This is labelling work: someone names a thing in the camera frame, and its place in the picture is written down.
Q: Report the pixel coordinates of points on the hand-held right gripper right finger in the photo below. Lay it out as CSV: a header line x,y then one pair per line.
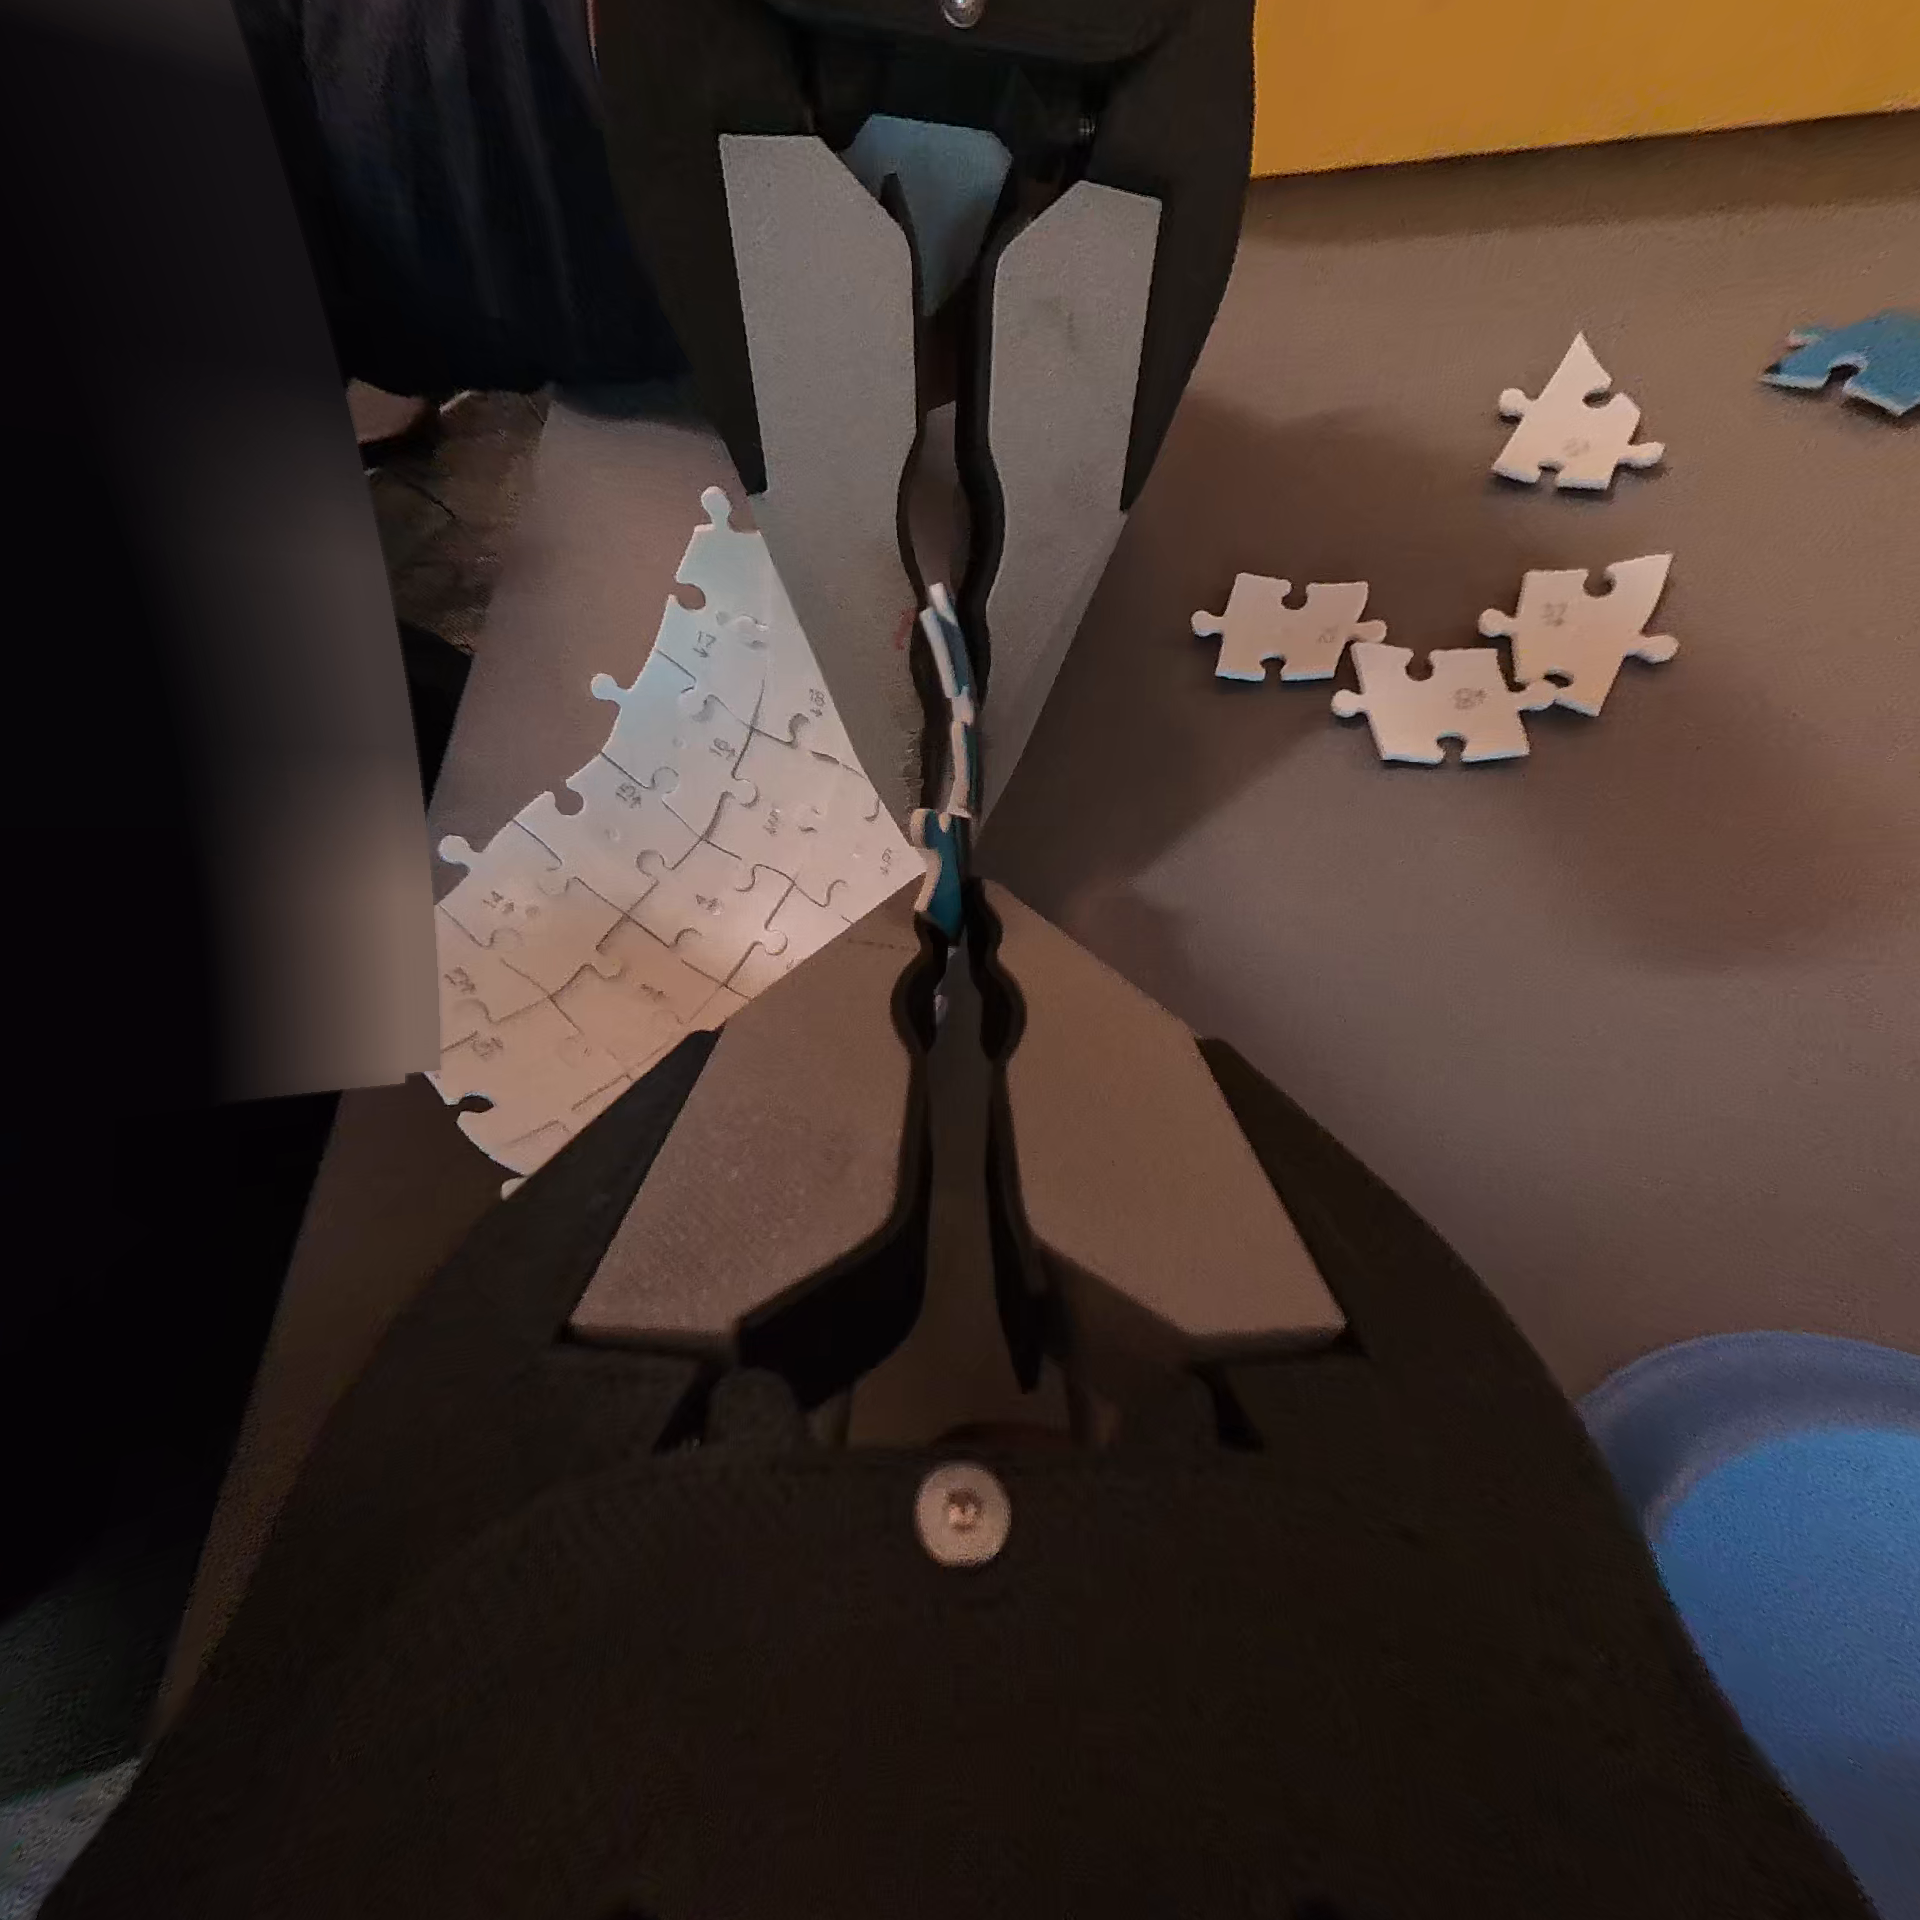
x,y
1170,1185

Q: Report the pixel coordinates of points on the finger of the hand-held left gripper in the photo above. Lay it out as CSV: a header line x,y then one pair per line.
x,y
1072,345
820,330

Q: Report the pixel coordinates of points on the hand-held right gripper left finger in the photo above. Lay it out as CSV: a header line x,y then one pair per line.
x,y
751,1185

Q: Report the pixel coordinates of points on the assembled white puzzle section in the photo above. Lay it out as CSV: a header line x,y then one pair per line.
x,y
630,930

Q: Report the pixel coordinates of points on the triangular white puzzle piece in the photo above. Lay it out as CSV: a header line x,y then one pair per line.
x,y
1575,428

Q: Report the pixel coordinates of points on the blue round puzzle stand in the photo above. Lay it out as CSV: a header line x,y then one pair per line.
x,y
1786,1576

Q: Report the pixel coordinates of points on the blue puzzle piece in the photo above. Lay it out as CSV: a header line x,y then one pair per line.
x,y
1852,360

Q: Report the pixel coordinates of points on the yellow plastic bin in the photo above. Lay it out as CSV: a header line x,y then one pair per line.
x,y
1575,76

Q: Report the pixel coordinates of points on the person's dark clothing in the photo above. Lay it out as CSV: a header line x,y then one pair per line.
x,y
120,1348

